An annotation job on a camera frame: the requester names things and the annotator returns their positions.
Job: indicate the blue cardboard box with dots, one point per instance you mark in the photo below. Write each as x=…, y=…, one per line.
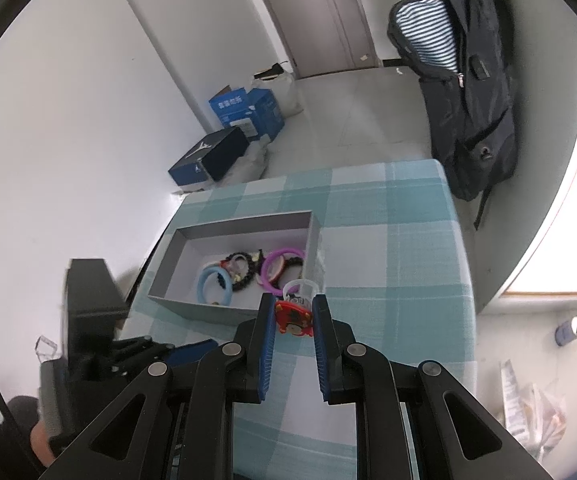
x=268, y=110
x=228, y=107

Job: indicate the person's left hand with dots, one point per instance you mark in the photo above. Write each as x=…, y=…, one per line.
x=42, y=442

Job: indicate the clear plastic wrap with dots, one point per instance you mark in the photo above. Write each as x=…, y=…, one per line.
x=253, y=160

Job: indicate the grey door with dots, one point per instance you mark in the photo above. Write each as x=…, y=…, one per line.
x=328, y=10

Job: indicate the crumpled plastic bag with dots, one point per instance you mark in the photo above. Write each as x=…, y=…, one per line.
x=533, y=405

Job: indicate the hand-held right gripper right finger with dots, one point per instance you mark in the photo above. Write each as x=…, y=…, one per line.
x=320, y=350

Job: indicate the grey cardboard box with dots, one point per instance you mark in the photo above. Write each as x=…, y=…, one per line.
x=193, y=265

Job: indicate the black shoe box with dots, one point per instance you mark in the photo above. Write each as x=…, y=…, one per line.
x=208, y=160

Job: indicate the dark backpack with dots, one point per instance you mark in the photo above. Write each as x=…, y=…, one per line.
x=468, y=85

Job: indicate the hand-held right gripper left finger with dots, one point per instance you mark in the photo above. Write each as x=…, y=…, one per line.
x=267, y=350

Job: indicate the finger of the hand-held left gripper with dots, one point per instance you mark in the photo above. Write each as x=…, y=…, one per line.
x=141, y=347
x=196, y=351

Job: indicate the small blue can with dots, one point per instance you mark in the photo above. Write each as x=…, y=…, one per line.
x=568, y=332

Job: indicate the white bag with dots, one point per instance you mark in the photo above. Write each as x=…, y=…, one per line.
x=281, y=92

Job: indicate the clear plastic container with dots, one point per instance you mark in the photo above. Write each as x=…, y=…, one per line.
x=46, y=347

